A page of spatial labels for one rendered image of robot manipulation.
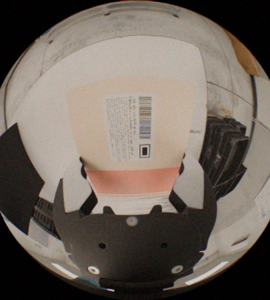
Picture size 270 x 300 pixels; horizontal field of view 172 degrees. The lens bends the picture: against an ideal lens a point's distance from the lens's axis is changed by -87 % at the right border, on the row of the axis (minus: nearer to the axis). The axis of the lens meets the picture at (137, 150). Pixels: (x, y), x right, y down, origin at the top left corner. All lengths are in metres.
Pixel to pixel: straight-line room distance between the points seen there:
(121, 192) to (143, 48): 0.23
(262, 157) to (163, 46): 2.56
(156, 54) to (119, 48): 0.06
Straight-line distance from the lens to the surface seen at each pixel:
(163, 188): 0.15
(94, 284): 0.26
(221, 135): 0.65
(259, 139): 2.58
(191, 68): 0.20
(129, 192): 0.15
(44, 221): 0.72
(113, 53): 0.18
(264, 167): 2.62
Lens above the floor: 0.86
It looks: 58 degrees down
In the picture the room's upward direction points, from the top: 175 degrees clockwise
